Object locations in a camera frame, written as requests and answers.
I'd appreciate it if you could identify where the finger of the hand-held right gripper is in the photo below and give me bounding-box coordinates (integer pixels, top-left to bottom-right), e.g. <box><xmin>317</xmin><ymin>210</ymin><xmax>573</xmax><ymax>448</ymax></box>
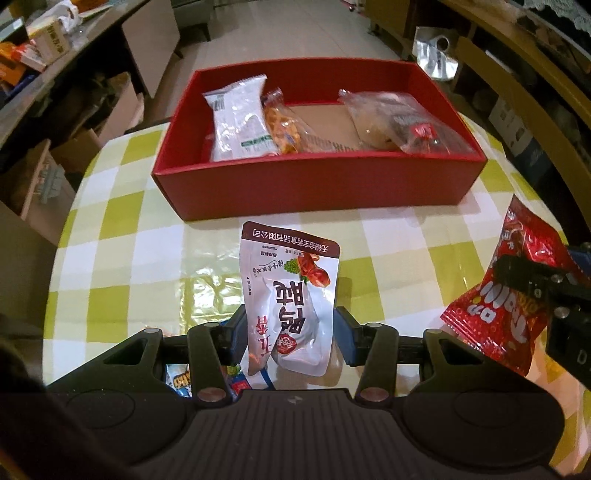
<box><xmin>569</xmin><ymin>249</ymin><xmax>591</xmax><ymax>278</ymax></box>
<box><xmin>494</xmin><ymin>254</ymin><xmax>591</xmax><ymax>386</ymax></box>

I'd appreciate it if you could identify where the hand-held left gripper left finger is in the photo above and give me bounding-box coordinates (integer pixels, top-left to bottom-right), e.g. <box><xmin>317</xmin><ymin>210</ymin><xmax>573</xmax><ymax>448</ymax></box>
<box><xmin>100</xmin><ymin>305</ymin><xmax>249</xmax><ymax>408</ymax></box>

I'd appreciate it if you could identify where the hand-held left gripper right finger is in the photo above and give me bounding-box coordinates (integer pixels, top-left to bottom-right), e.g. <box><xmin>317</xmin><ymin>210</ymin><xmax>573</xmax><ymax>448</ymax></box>
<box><xmin>335</xmin><ymin>307</ymin><xmax>467</xmax><ymax>403</ymax></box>

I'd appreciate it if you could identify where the red crisp packet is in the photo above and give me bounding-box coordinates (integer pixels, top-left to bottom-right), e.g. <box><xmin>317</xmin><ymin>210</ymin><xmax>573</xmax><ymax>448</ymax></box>
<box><xmin>441</xmin><ymin>194</ymin><xmax>587</xmax><ymax>377</ymax></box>

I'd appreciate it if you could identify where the white chicken leg packet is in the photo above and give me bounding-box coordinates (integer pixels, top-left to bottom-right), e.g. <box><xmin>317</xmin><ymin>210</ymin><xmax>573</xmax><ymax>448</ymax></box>
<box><xmin>240</xmin><ymin>220</ymin><xmax>341</xmax><ymax>377</ymax></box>

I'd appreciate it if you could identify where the blue snack packet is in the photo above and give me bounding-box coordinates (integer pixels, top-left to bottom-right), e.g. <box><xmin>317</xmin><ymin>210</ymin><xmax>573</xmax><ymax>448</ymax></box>
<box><xmin>165</xmin><ymin>362</ymin><xmax>274</xmax><ymax>400</ymax></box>

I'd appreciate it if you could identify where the red cardboard box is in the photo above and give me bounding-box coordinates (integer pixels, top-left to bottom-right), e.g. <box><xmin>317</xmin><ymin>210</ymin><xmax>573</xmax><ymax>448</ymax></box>
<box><xmin>152</xmin><ymin>58</ymin><xmax>489</xmax><ymax>222</ymax></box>

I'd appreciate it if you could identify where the clear packet with dark label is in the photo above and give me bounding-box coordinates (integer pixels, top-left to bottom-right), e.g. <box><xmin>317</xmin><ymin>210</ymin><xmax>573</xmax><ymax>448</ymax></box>
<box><xmin>388</xmin><ymin>99</ymin><xmax>475</xmax><ymax>155</ymax></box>

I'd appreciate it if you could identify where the orange snack packet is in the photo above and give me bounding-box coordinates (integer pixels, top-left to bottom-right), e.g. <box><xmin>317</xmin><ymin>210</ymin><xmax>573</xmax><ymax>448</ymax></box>
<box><xmin>261</xmin><ymin>88</ymin><xmax>315</xmax><ymax>155</ymax></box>

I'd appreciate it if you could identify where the white snack packet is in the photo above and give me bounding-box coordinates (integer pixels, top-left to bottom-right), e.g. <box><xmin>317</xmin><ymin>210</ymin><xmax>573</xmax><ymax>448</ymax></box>
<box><xmin>203</xmin><ymin>75</ymin><xmax>280</xmax><ymax>162</ymax></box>

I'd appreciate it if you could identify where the clear bread packet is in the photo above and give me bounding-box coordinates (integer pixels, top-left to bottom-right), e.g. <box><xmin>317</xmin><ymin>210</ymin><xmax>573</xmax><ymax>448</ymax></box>
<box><xmin>338</xmin><ymin>89</ymin><xmax>416</xmax><ymax>151</ymax></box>

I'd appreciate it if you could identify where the green checked tablecloth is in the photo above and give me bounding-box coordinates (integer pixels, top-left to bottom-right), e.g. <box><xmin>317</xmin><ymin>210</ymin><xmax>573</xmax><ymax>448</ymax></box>
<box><xmin>44</xmin><ymin>113</ymin><xmax>578</xmax><ymax>476</ymax></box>

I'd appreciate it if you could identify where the wooden cabinet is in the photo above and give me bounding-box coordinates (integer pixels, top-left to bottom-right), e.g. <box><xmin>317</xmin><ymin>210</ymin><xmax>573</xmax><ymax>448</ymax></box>
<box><xmin>365</xmin><ymin>0</ymin><xmax>591</xmax><ymax>241</ymax></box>

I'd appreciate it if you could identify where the silver foil bag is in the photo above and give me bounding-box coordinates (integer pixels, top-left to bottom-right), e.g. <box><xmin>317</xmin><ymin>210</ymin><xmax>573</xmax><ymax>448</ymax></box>
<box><xmin>412</xmin><ymin>27</ymin><xmax>460</xmax><ymax>81</ymax></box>

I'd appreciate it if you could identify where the small cardboard box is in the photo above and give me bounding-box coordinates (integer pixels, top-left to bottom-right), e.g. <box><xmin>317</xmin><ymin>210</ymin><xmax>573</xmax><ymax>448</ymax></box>
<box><xmin>0</xmin><ymin>138</ymin><xmax>77</xmax><ymax>222</ymax></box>

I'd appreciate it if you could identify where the large cardboard box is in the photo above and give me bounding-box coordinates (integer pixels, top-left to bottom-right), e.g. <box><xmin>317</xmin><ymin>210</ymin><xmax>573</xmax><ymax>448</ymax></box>
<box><xmin>51</xmin><ymin>71</ymin><xmax>144</xmax><ymax>174</ymax></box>

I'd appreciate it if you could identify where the white lace cloth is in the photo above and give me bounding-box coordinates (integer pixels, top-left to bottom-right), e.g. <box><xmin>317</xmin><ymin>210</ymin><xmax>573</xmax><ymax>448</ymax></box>
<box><xmin>524</xmin><ymin>0</ymin><xmax>591</xmax><ymax>33</ymax></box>

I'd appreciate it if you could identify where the long grey sideboard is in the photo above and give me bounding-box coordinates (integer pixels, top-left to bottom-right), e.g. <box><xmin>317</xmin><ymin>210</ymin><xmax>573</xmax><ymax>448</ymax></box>
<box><xmin>0</xmin><ymin>0</ymin><xmax>181</xmax><ymax>153</ymax></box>

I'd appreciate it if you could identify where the grey sofa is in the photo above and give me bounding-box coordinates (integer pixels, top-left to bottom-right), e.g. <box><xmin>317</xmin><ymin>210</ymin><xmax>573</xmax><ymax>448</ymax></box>
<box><xmin>171</xmin><ymin>0</ymin><xmax>227</xmax><ymax>42</ymax></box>

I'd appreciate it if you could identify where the white carton box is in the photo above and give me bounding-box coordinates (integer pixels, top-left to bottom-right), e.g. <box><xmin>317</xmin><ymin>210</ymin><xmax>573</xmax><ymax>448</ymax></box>
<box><xmin>28</xmin><ymin>18</ymin><xmax>72</xmax><ymax>63</ymax></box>

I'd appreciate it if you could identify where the orange box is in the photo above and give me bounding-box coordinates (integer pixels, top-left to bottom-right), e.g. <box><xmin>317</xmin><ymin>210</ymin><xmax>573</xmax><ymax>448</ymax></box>
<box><xmin>0</xmin><ymin>41</ymin><xmax>28</xmax><ymax>86</ymax></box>

